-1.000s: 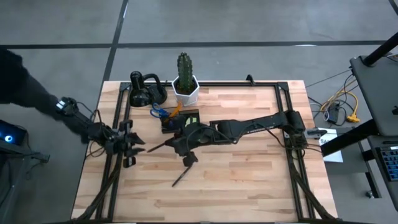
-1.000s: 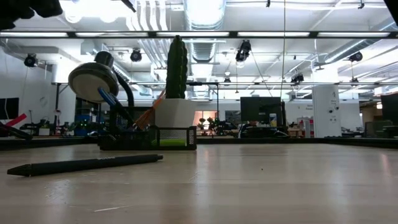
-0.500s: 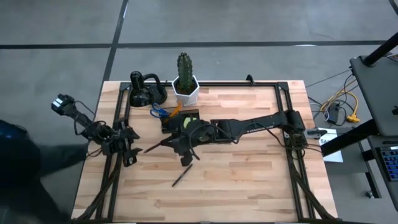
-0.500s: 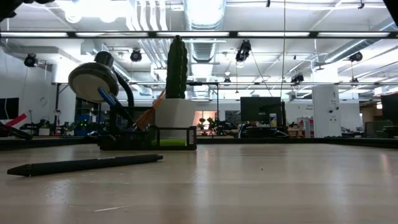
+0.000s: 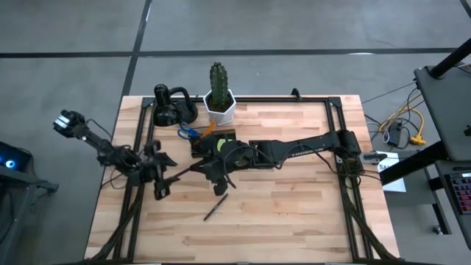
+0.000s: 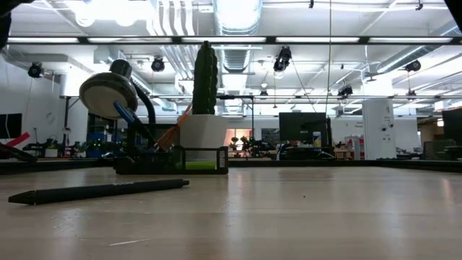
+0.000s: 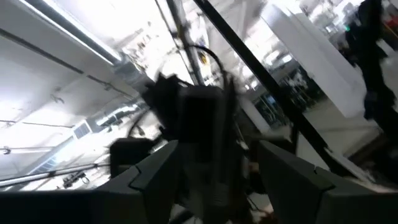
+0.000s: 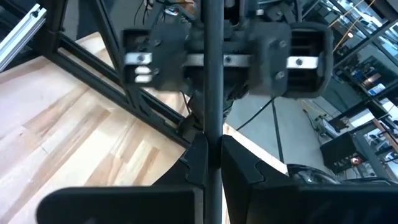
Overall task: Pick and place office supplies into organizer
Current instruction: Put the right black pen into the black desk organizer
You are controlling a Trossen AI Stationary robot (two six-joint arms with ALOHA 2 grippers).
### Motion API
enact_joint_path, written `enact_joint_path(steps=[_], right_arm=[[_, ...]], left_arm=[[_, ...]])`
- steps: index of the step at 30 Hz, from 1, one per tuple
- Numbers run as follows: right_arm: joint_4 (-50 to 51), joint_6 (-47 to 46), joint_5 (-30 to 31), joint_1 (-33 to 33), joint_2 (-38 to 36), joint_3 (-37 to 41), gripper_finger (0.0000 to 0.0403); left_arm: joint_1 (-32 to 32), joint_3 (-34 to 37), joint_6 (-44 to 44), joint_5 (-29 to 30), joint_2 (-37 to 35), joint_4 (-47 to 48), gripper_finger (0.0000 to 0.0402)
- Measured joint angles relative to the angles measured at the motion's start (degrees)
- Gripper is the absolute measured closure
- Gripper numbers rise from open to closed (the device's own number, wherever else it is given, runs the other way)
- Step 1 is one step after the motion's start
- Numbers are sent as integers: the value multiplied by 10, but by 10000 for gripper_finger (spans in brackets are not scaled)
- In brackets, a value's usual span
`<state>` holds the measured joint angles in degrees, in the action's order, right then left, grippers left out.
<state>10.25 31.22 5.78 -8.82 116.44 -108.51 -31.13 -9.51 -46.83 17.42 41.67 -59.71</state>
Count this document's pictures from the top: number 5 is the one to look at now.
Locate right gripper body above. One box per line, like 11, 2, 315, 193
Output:
199, 135, 259, 197

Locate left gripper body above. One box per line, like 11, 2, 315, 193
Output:
141, 138, 174, 202

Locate green sticky note pad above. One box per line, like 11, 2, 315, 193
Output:
216, 137, 234, 152

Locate orange pencil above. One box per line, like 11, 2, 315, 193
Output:
200, 121, 217, 140
198, 127, 214, 143

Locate blue handled scissors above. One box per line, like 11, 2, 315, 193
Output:
177, 121, 202, 141

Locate black mesh desk organizer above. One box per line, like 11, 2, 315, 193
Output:
189, 127, 238, 160

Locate white hexagonal plant pot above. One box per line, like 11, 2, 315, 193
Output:
202, 88, 237, 127

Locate black tape dispenser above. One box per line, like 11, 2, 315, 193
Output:
152, 83, 199, 127

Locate green cactus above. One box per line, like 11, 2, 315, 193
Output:
209, 60, 230, 112

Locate grey cart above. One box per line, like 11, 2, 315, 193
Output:
0, 165, 60, 265

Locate blue lit device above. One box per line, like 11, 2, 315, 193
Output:
0, 141, 33, 173

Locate black power strip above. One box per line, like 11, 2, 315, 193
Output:
382, 121, 404, 146

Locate white paper sheet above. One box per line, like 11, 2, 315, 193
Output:
376, 150, 408, 194

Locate black workstation stand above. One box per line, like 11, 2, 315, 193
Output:
378, 36, 471, 252

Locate lit keyboard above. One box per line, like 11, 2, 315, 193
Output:
448, 172, 471, 216

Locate black metal table frame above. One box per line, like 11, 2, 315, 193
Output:
84, 96, 403, 264

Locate yellow cable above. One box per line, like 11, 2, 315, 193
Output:
378, 105, 428, 146

